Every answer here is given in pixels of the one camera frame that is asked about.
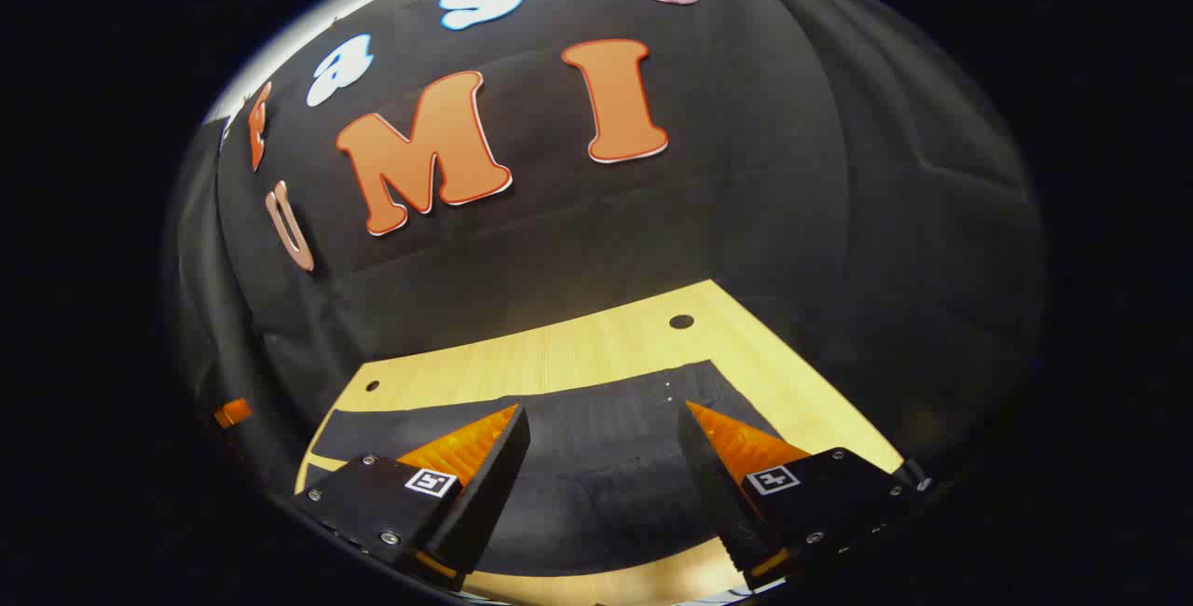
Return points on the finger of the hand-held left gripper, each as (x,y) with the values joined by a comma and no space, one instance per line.
(233,412)

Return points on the dark grey jeans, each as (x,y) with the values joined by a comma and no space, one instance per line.
(596,457)

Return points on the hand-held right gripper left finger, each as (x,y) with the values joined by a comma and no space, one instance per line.
(494,485)

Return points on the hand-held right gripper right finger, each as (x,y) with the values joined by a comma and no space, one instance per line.
(713,485)

